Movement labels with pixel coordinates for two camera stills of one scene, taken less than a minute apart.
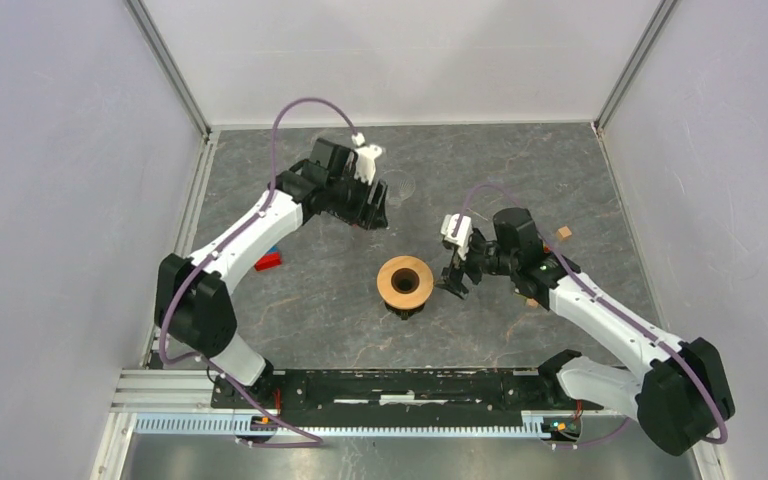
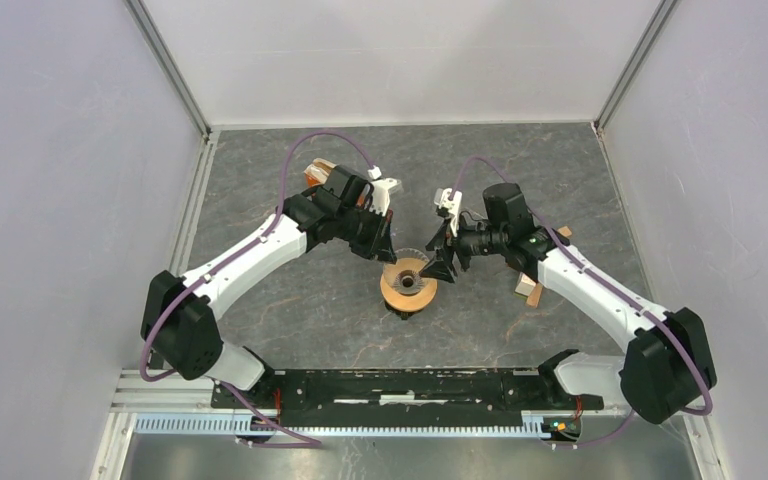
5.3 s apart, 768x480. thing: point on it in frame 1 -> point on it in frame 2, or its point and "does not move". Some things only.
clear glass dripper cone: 400,186 -> 404,275
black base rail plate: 397,394 does not move
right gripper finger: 451,272 -> 438,239
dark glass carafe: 404,313 does not move
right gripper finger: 451,279 -> 439,269
